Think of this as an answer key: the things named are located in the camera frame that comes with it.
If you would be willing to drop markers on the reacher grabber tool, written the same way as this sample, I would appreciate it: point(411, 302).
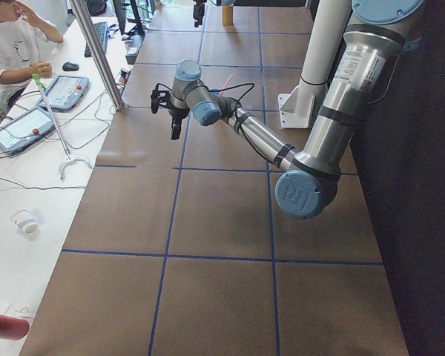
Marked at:
point(70, 158)

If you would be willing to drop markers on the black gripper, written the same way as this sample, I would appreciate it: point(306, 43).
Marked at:
point(178, 113)
point(197, 7)

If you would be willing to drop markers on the pink chopstick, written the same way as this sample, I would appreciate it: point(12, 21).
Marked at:
point(228, 81)

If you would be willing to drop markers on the teach pendant front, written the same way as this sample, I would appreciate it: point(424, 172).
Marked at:
point(25, 130)

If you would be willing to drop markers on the black keyboard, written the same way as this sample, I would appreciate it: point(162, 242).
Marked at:
point(101, 31)

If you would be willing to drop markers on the teach pendant near person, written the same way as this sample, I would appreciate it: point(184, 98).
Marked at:
point(65, 91)

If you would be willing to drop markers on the black computer mouse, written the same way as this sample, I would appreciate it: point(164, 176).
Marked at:
point(69, 66)

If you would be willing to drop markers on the aluminium frame post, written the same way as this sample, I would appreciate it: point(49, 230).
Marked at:
point(85, 22)

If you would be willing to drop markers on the red cylinder object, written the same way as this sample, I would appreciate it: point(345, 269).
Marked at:
point(12, 328)

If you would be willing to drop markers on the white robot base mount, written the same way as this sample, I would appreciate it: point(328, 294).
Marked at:
point(299, 108)

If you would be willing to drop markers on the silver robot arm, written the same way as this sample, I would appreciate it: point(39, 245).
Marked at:
point(350, 43)

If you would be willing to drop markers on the seated person in white shirt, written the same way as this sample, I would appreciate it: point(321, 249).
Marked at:
point(21, 29)

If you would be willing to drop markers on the wooden bamboo chopstick holder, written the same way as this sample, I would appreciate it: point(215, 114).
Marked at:
point(228, 15)

